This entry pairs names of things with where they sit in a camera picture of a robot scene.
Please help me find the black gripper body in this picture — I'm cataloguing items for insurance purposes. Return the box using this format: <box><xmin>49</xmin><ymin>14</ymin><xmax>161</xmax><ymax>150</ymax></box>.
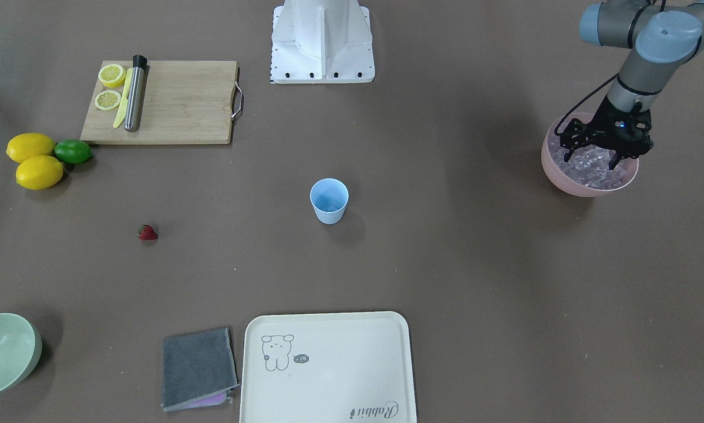
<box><xmin>590</xmin><ymin>98</ymin><xmax>654</xmax><ymax>158</ymax></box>

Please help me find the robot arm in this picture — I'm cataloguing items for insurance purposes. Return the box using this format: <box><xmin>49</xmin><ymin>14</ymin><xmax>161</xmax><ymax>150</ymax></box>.
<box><xmin>556</xmin><ymin>1</ymin><xmax>704</xmax><ymax>170</ymax></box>

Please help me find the pile of ice cubes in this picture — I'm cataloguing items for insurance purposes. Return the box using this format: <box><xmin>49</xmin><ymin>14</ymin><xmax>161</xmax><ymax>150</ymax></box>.
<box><xmin>548</xmin><ymin>121</ymin><xmax>634</xmax><ymax>190</ymax></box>

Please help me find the light blue plastic cup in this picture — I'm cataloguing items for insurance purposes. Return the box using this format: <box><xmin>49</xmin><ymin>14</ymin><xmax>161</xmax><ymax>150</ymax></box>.
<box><xmin>309</xmin><ymin>179</ymin><xmax>349</xmax><ymax>225</ymax></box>

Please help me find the pink bowl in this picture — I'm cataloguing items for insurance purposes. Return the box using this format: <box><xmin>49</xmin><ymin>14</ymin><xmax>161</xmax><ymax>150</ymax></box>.
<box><xmin>541</xmin><ymin>112</ymin><xmax>639</xmax><ymax>197</ymax></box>

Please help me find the cream rabbit tray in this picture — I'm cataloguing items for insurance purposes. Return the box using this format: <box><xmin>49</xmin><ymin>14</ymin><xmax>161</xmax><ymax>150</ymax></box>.
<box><xmin>240</xmin><ymin>311</ymin><xmax>418</xmax><ymax>422</ymax></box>

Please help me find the wooden cutting board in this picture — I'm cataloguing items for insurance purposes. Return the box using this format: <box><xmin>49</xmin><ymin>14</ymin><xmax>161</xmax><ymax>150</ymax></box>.
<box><xmin>80</xmin><ymin>60</ymin><xmax>241</xmax><ymax>145</ymax></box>

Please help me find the red strawberry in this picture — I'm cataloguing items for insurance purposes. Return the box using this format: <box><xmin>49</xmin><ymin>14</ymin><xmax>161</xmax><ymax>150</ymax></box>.
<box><xmin>137</xmin><ymin>224</ymin><xmax>158</xmax><ymax>241</ymax></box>

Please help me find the grey folded cloth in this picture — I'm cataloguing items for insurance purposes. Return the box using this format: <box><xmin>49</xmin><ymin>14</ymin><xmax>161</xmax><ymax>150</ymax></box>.
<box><xmin>160</xmin><ymin>327</ymin><xmax>239</xmax><ymax>412</ymax></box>

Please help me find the steel muddler black tip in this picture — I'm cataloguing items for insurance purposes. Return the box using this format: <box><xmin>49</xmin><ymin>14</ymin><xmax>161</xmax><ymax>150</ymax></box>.
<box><xmin>124</xmin><ymin>55</ymin><xmax>148</xmax><ymax>132</ymax></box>

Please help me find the yellow plastic knife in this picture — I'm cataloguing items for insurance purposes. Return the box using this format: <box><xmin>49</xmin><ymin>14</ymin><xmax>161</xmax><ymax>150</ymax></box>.
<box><xmin>113</xmin><ymin>68</ymin><xmax>133</xmax><ymax>129</ymax></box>

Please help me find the upper lemon slice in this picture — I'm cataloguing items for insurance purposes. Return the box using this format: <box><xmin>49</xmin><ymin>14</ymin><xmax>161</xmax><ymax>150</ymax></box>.
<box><xmin>97</xmin><ymin>63</ymin><xmax>127</xmax><ymax>88</ymax></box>

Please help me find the lemon slice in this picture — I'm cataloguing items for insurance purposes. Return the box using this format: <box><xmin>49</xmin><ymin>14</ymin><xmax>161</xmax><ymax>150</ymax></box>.
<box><xmin>94</xmin><ymin>89</ymin><xmax>123</xmax><ymax>112</ymax></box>
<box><xmin>97</xmin><ymin>63</ymin><xmax>127</xmax><ymax>88</ymax></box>

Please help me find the lower lemon slice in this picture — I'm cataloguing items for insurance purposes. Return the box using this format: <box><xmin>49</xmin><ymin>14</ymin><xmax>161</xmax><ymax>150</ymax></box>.
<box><xmin>94</xmin><ymin>89</ymin><xmax>123</xmax><ymax>112</ymax></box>

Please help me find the green lime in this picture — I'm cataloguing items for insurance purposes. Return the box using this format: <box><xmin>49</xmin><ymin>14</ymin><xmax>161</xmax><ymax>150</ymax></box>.
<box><xmin>54</xmin><ymin>139</ymin><xmax>92</xmax><ymax>165</ymax></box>

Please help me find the lower yellow lemon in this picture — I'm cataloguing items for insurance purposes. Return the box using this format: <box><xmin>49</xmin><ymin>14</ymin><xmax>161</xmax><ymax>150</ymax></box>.
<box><xmin>15</xmin><ymin>155</ymin><xmax>64</xmax><ymax>190</ymax></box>

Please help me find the yellow lemon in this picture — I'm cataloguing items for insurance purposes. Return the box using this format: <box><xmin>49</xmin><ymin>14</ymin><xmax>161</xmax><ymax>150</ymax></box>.
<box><xmin>5</xmin><ymin>132</ymin><xmax>55</xmax><ymax>163</ymax></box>
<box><xmin>15</xmin><ymin>155</ymin><xmax>64</xmax><ymax>190</ymax></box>

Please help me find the upper yellow lemon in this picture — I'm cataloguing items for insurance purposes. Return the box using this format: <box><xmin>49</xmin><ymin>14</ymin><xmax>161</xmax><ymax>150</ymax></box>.
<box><xmin>5</xmin><ymin>132</ymin><xmax>55</xmax><ymax>163</ymax></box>

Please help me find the mint green bowl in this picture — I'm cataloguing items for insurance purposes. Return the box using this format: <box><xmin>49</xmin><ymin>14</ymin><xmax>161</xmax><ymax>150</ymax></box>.
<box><xmin>0</xmin><ymin>313</ymin><xmax>43</xmax><ymax>392</ymax></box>

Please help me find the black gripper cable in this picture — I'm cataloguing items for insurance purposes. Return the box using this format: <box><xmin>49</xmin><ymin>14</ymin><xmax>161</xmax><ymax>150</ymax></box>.
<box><xmin>554</xmin><ymin>73</ymin><xmax>619</xmax><ymax>137</ymax></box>

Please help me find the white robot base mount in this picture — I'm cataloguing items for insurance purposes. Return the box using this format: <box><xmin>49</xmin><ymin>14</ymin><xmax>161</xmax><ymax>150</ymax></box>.
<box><xmin>270</xmin><ymin>1</ymin><xmax>376</xmax><ymax>84</ymax></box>

